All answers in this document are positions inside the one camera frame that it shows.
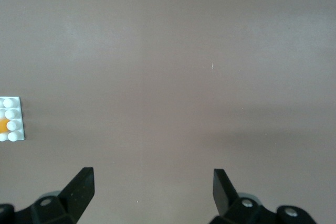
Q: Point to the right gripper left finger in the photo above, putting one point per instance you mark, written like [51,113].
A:
[76,195]

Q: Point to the yellow two-stud block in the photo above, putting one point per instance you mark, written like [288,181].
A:
[3,126]

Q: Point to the brown table cover sheet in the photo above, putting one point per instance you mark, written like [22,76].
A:
[157,77]

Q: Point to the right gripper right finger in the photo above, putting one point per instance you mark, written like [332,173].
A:
[225,200]

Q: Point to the white studded base plate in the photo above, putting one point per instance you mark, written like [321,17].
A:
[11,114]

